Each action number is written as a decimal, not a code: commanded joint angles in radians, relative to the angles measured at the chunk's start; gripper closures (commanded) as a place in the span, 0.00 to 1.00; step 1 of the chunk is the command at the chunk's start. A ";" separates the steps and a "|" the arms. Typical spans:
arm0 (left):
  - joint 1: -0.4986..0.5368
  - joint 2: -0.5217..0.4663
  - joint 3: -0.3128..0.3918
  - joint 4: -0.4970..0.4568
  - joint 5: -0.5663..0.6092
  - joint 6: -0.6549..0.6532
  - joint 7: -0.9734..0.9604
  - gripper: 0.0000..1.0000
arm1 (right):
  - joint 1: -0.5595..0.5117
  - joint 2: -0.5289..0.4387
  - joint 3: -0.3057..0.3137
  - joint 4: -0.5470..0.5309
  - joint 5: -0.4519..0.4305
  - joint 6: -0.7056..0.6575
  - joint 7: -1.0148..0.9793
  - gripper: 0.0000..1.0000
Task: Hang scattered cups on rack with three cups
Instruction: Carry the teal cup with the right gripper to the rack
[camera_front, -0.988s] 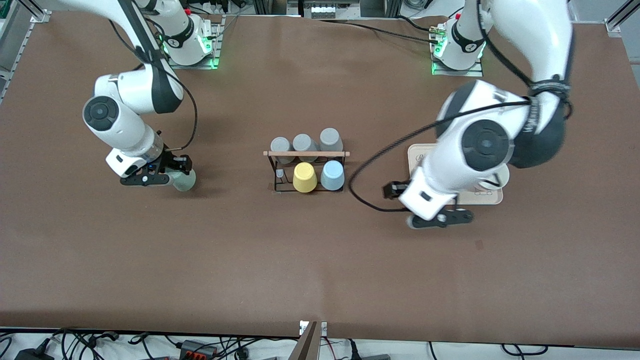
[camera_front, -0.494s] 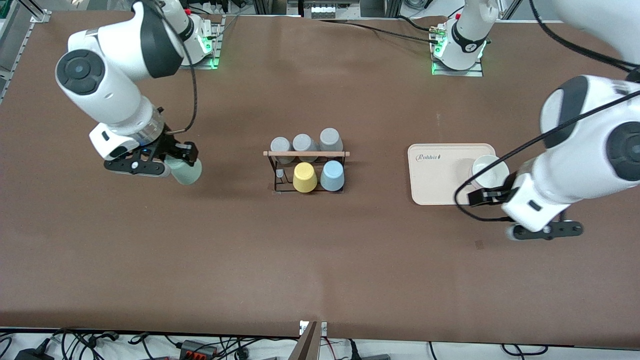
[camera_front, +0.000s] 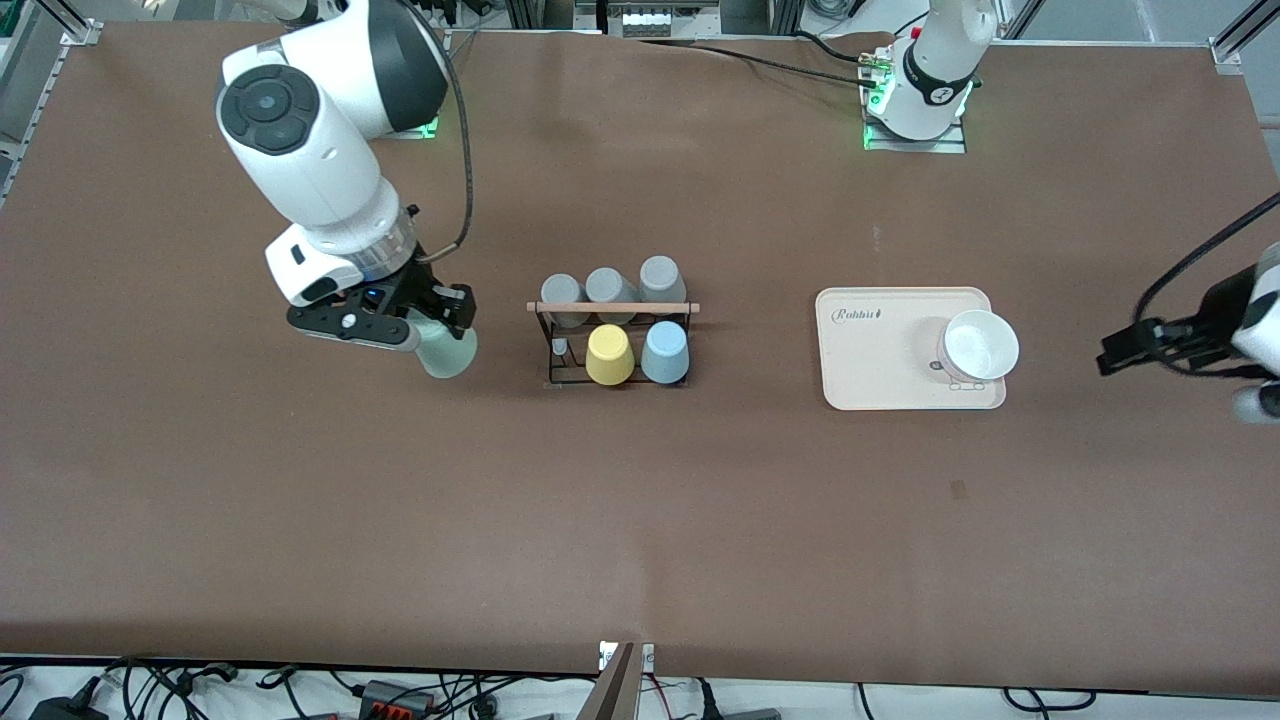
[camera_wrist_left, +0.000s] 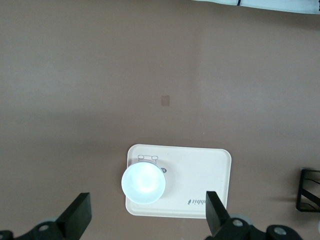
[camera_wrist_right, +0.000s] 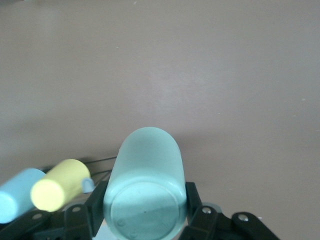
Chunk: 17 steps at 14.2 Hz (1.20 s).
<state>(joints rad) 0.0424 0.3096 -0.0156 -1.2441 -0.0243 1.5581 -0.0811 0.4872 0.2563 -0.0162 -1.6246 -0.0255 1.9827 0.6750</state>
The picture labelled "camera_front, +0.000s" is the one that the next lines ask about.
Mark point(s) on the black power adapter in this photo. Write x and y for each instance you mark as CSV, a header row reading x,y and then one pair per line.
x,y
70,710

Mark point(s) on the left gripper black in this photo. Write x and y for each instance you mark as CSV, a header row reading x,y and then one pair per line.
x,y
1216,312

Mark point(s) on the grey cup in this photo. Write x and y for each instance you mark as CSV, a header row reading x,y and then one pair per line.
x,y
610,285
662,278
562,290

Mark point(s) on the light blue cup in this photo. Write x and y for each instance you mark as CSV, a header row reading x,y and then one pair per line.
x,y
665,352

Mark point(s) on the grey aluminium frame profile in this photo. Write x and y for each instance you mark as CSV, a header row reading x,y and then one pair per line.
x,y
25,100

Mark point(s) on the black power strip red switches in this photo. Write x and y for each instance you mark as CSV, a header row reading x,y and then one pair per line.
x,y
395,700

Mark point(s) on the beige rabbit print tray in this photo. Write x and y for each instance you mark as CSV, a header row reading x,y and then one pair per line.
x,y
880,390

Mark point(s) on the white bowl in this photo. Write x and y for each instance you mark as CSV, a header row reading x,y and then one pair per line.
x,y
980,345

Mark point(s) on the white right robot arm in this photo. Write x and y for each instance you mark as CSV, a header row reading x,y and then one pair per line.
x,y
330,170

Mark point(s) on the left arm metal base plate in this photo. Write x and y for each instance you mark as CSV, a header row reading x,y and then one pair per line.
x,y
950,147

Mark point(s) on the metal table corner bracket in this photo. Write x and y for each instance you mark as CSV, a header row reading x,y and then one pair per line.
x,y
85,32
1226,52

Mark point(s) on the yellow cup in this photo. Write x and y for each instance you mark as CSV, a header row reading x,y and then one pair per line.
x,y
610,355

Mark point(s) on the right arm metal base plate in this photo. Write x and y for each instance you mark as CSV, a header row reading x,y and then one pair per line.
x,y
425,133

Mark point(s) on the grey camera mount bar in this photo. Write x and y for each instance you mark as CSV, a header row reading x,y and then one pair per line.
x,y
615,690

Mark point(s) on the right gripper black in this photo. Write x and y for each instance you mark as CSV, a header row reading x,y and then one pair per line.
x,y
418,287

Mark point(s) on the white connector block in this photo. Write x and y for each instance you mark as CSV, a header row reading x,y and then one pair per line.
x,y
645,22

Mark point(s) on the pale green cup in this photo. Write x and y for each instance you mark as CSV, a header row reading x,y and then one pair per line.
x,y
450,355

